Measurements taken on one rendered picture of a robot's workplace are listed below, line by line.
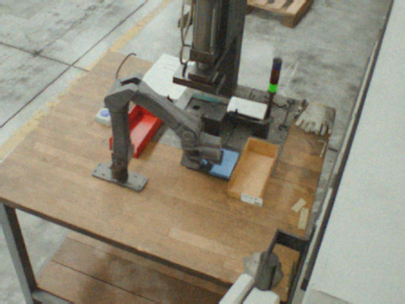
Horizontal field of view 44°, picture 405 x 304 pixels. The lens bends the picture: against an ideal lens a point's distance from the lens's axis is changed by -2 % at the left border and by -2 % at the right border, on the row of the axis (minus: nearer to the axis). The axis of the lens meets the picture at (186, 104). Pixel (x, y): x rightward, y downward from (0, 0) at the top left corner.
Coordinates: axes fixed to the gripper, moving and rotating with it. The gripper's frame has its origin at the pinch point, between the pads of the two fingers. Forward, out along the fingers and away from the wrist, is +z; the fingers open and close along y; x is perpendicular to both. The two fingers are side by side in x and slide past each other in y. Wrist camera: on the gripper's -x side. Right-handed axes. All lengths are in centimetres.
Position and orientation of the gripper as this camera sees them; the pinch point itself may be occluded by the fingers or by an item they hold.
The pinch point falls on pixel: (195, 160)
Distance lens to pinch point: 181.3
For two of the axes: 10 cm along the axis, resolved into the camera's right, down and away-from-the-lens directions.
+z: 1.1, 3.9, 9.2
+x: -9.5, -2.4, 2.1
